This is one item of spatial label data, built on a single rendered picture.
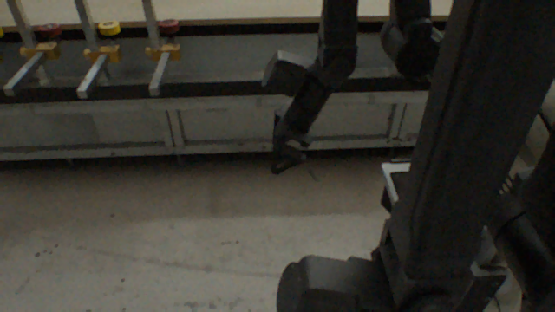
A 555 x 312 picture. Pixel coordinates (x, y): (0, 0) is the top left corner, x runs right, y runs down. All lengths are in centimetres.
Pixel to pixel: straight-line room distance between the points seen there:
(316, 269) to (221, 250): 154
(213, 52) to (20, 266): 134
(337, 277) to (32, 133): 224
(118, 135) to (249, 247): 97
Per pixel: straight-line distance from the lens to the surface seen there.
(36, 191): 250
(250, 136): 219
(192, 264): 187
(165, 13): 187
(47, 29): 190
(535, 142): 49
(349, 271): 38
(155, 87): 142
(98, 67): 164
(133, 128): 225
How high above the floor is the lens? 153
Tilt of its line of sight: 41 degrees down
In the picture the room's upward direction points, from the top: straight up
